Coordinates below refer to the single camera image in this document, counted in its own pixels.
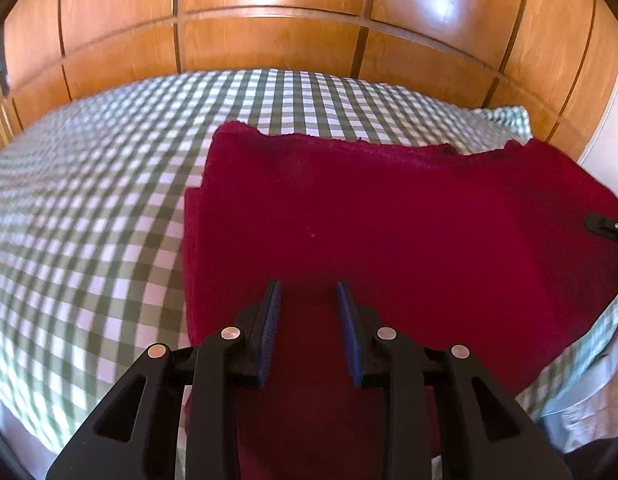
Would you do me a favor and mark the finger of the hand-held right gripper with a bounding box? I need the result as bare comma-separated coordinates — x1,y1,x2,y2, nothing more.
586,212,618,239

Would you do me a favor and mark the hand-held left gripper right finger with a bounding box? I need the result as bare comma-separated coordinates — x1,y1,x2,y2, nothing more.
336,280,572,480

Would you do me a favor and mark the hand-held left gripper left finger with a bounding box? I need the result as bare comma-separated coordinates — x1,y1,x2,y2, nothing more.
45,279,283,480

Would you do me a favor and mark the red fleece garment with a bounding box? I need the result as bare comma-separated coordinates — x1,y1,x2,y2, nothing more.
181,120,618,480

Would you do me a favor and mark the green white checked pillow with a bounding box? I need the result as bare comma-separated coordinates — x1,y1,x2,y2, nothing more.
481,104,534,143

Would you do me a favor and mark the pale blue cloth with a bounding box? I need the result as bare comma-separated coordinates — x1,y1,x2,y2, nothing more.
541,287,618,455

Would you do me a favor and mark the green white checked bed sheet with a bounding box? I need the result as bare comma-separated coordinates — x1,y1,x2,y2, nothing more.
0,67,618,480

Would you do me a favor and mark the wooden wardrobe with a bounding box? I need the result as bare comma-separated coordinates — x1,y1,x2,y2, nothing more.
0,0,618,162

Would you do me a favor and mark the dark wardrobe handle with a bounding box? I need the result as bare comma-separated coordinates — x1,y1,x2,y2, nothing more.
0,27,11,98

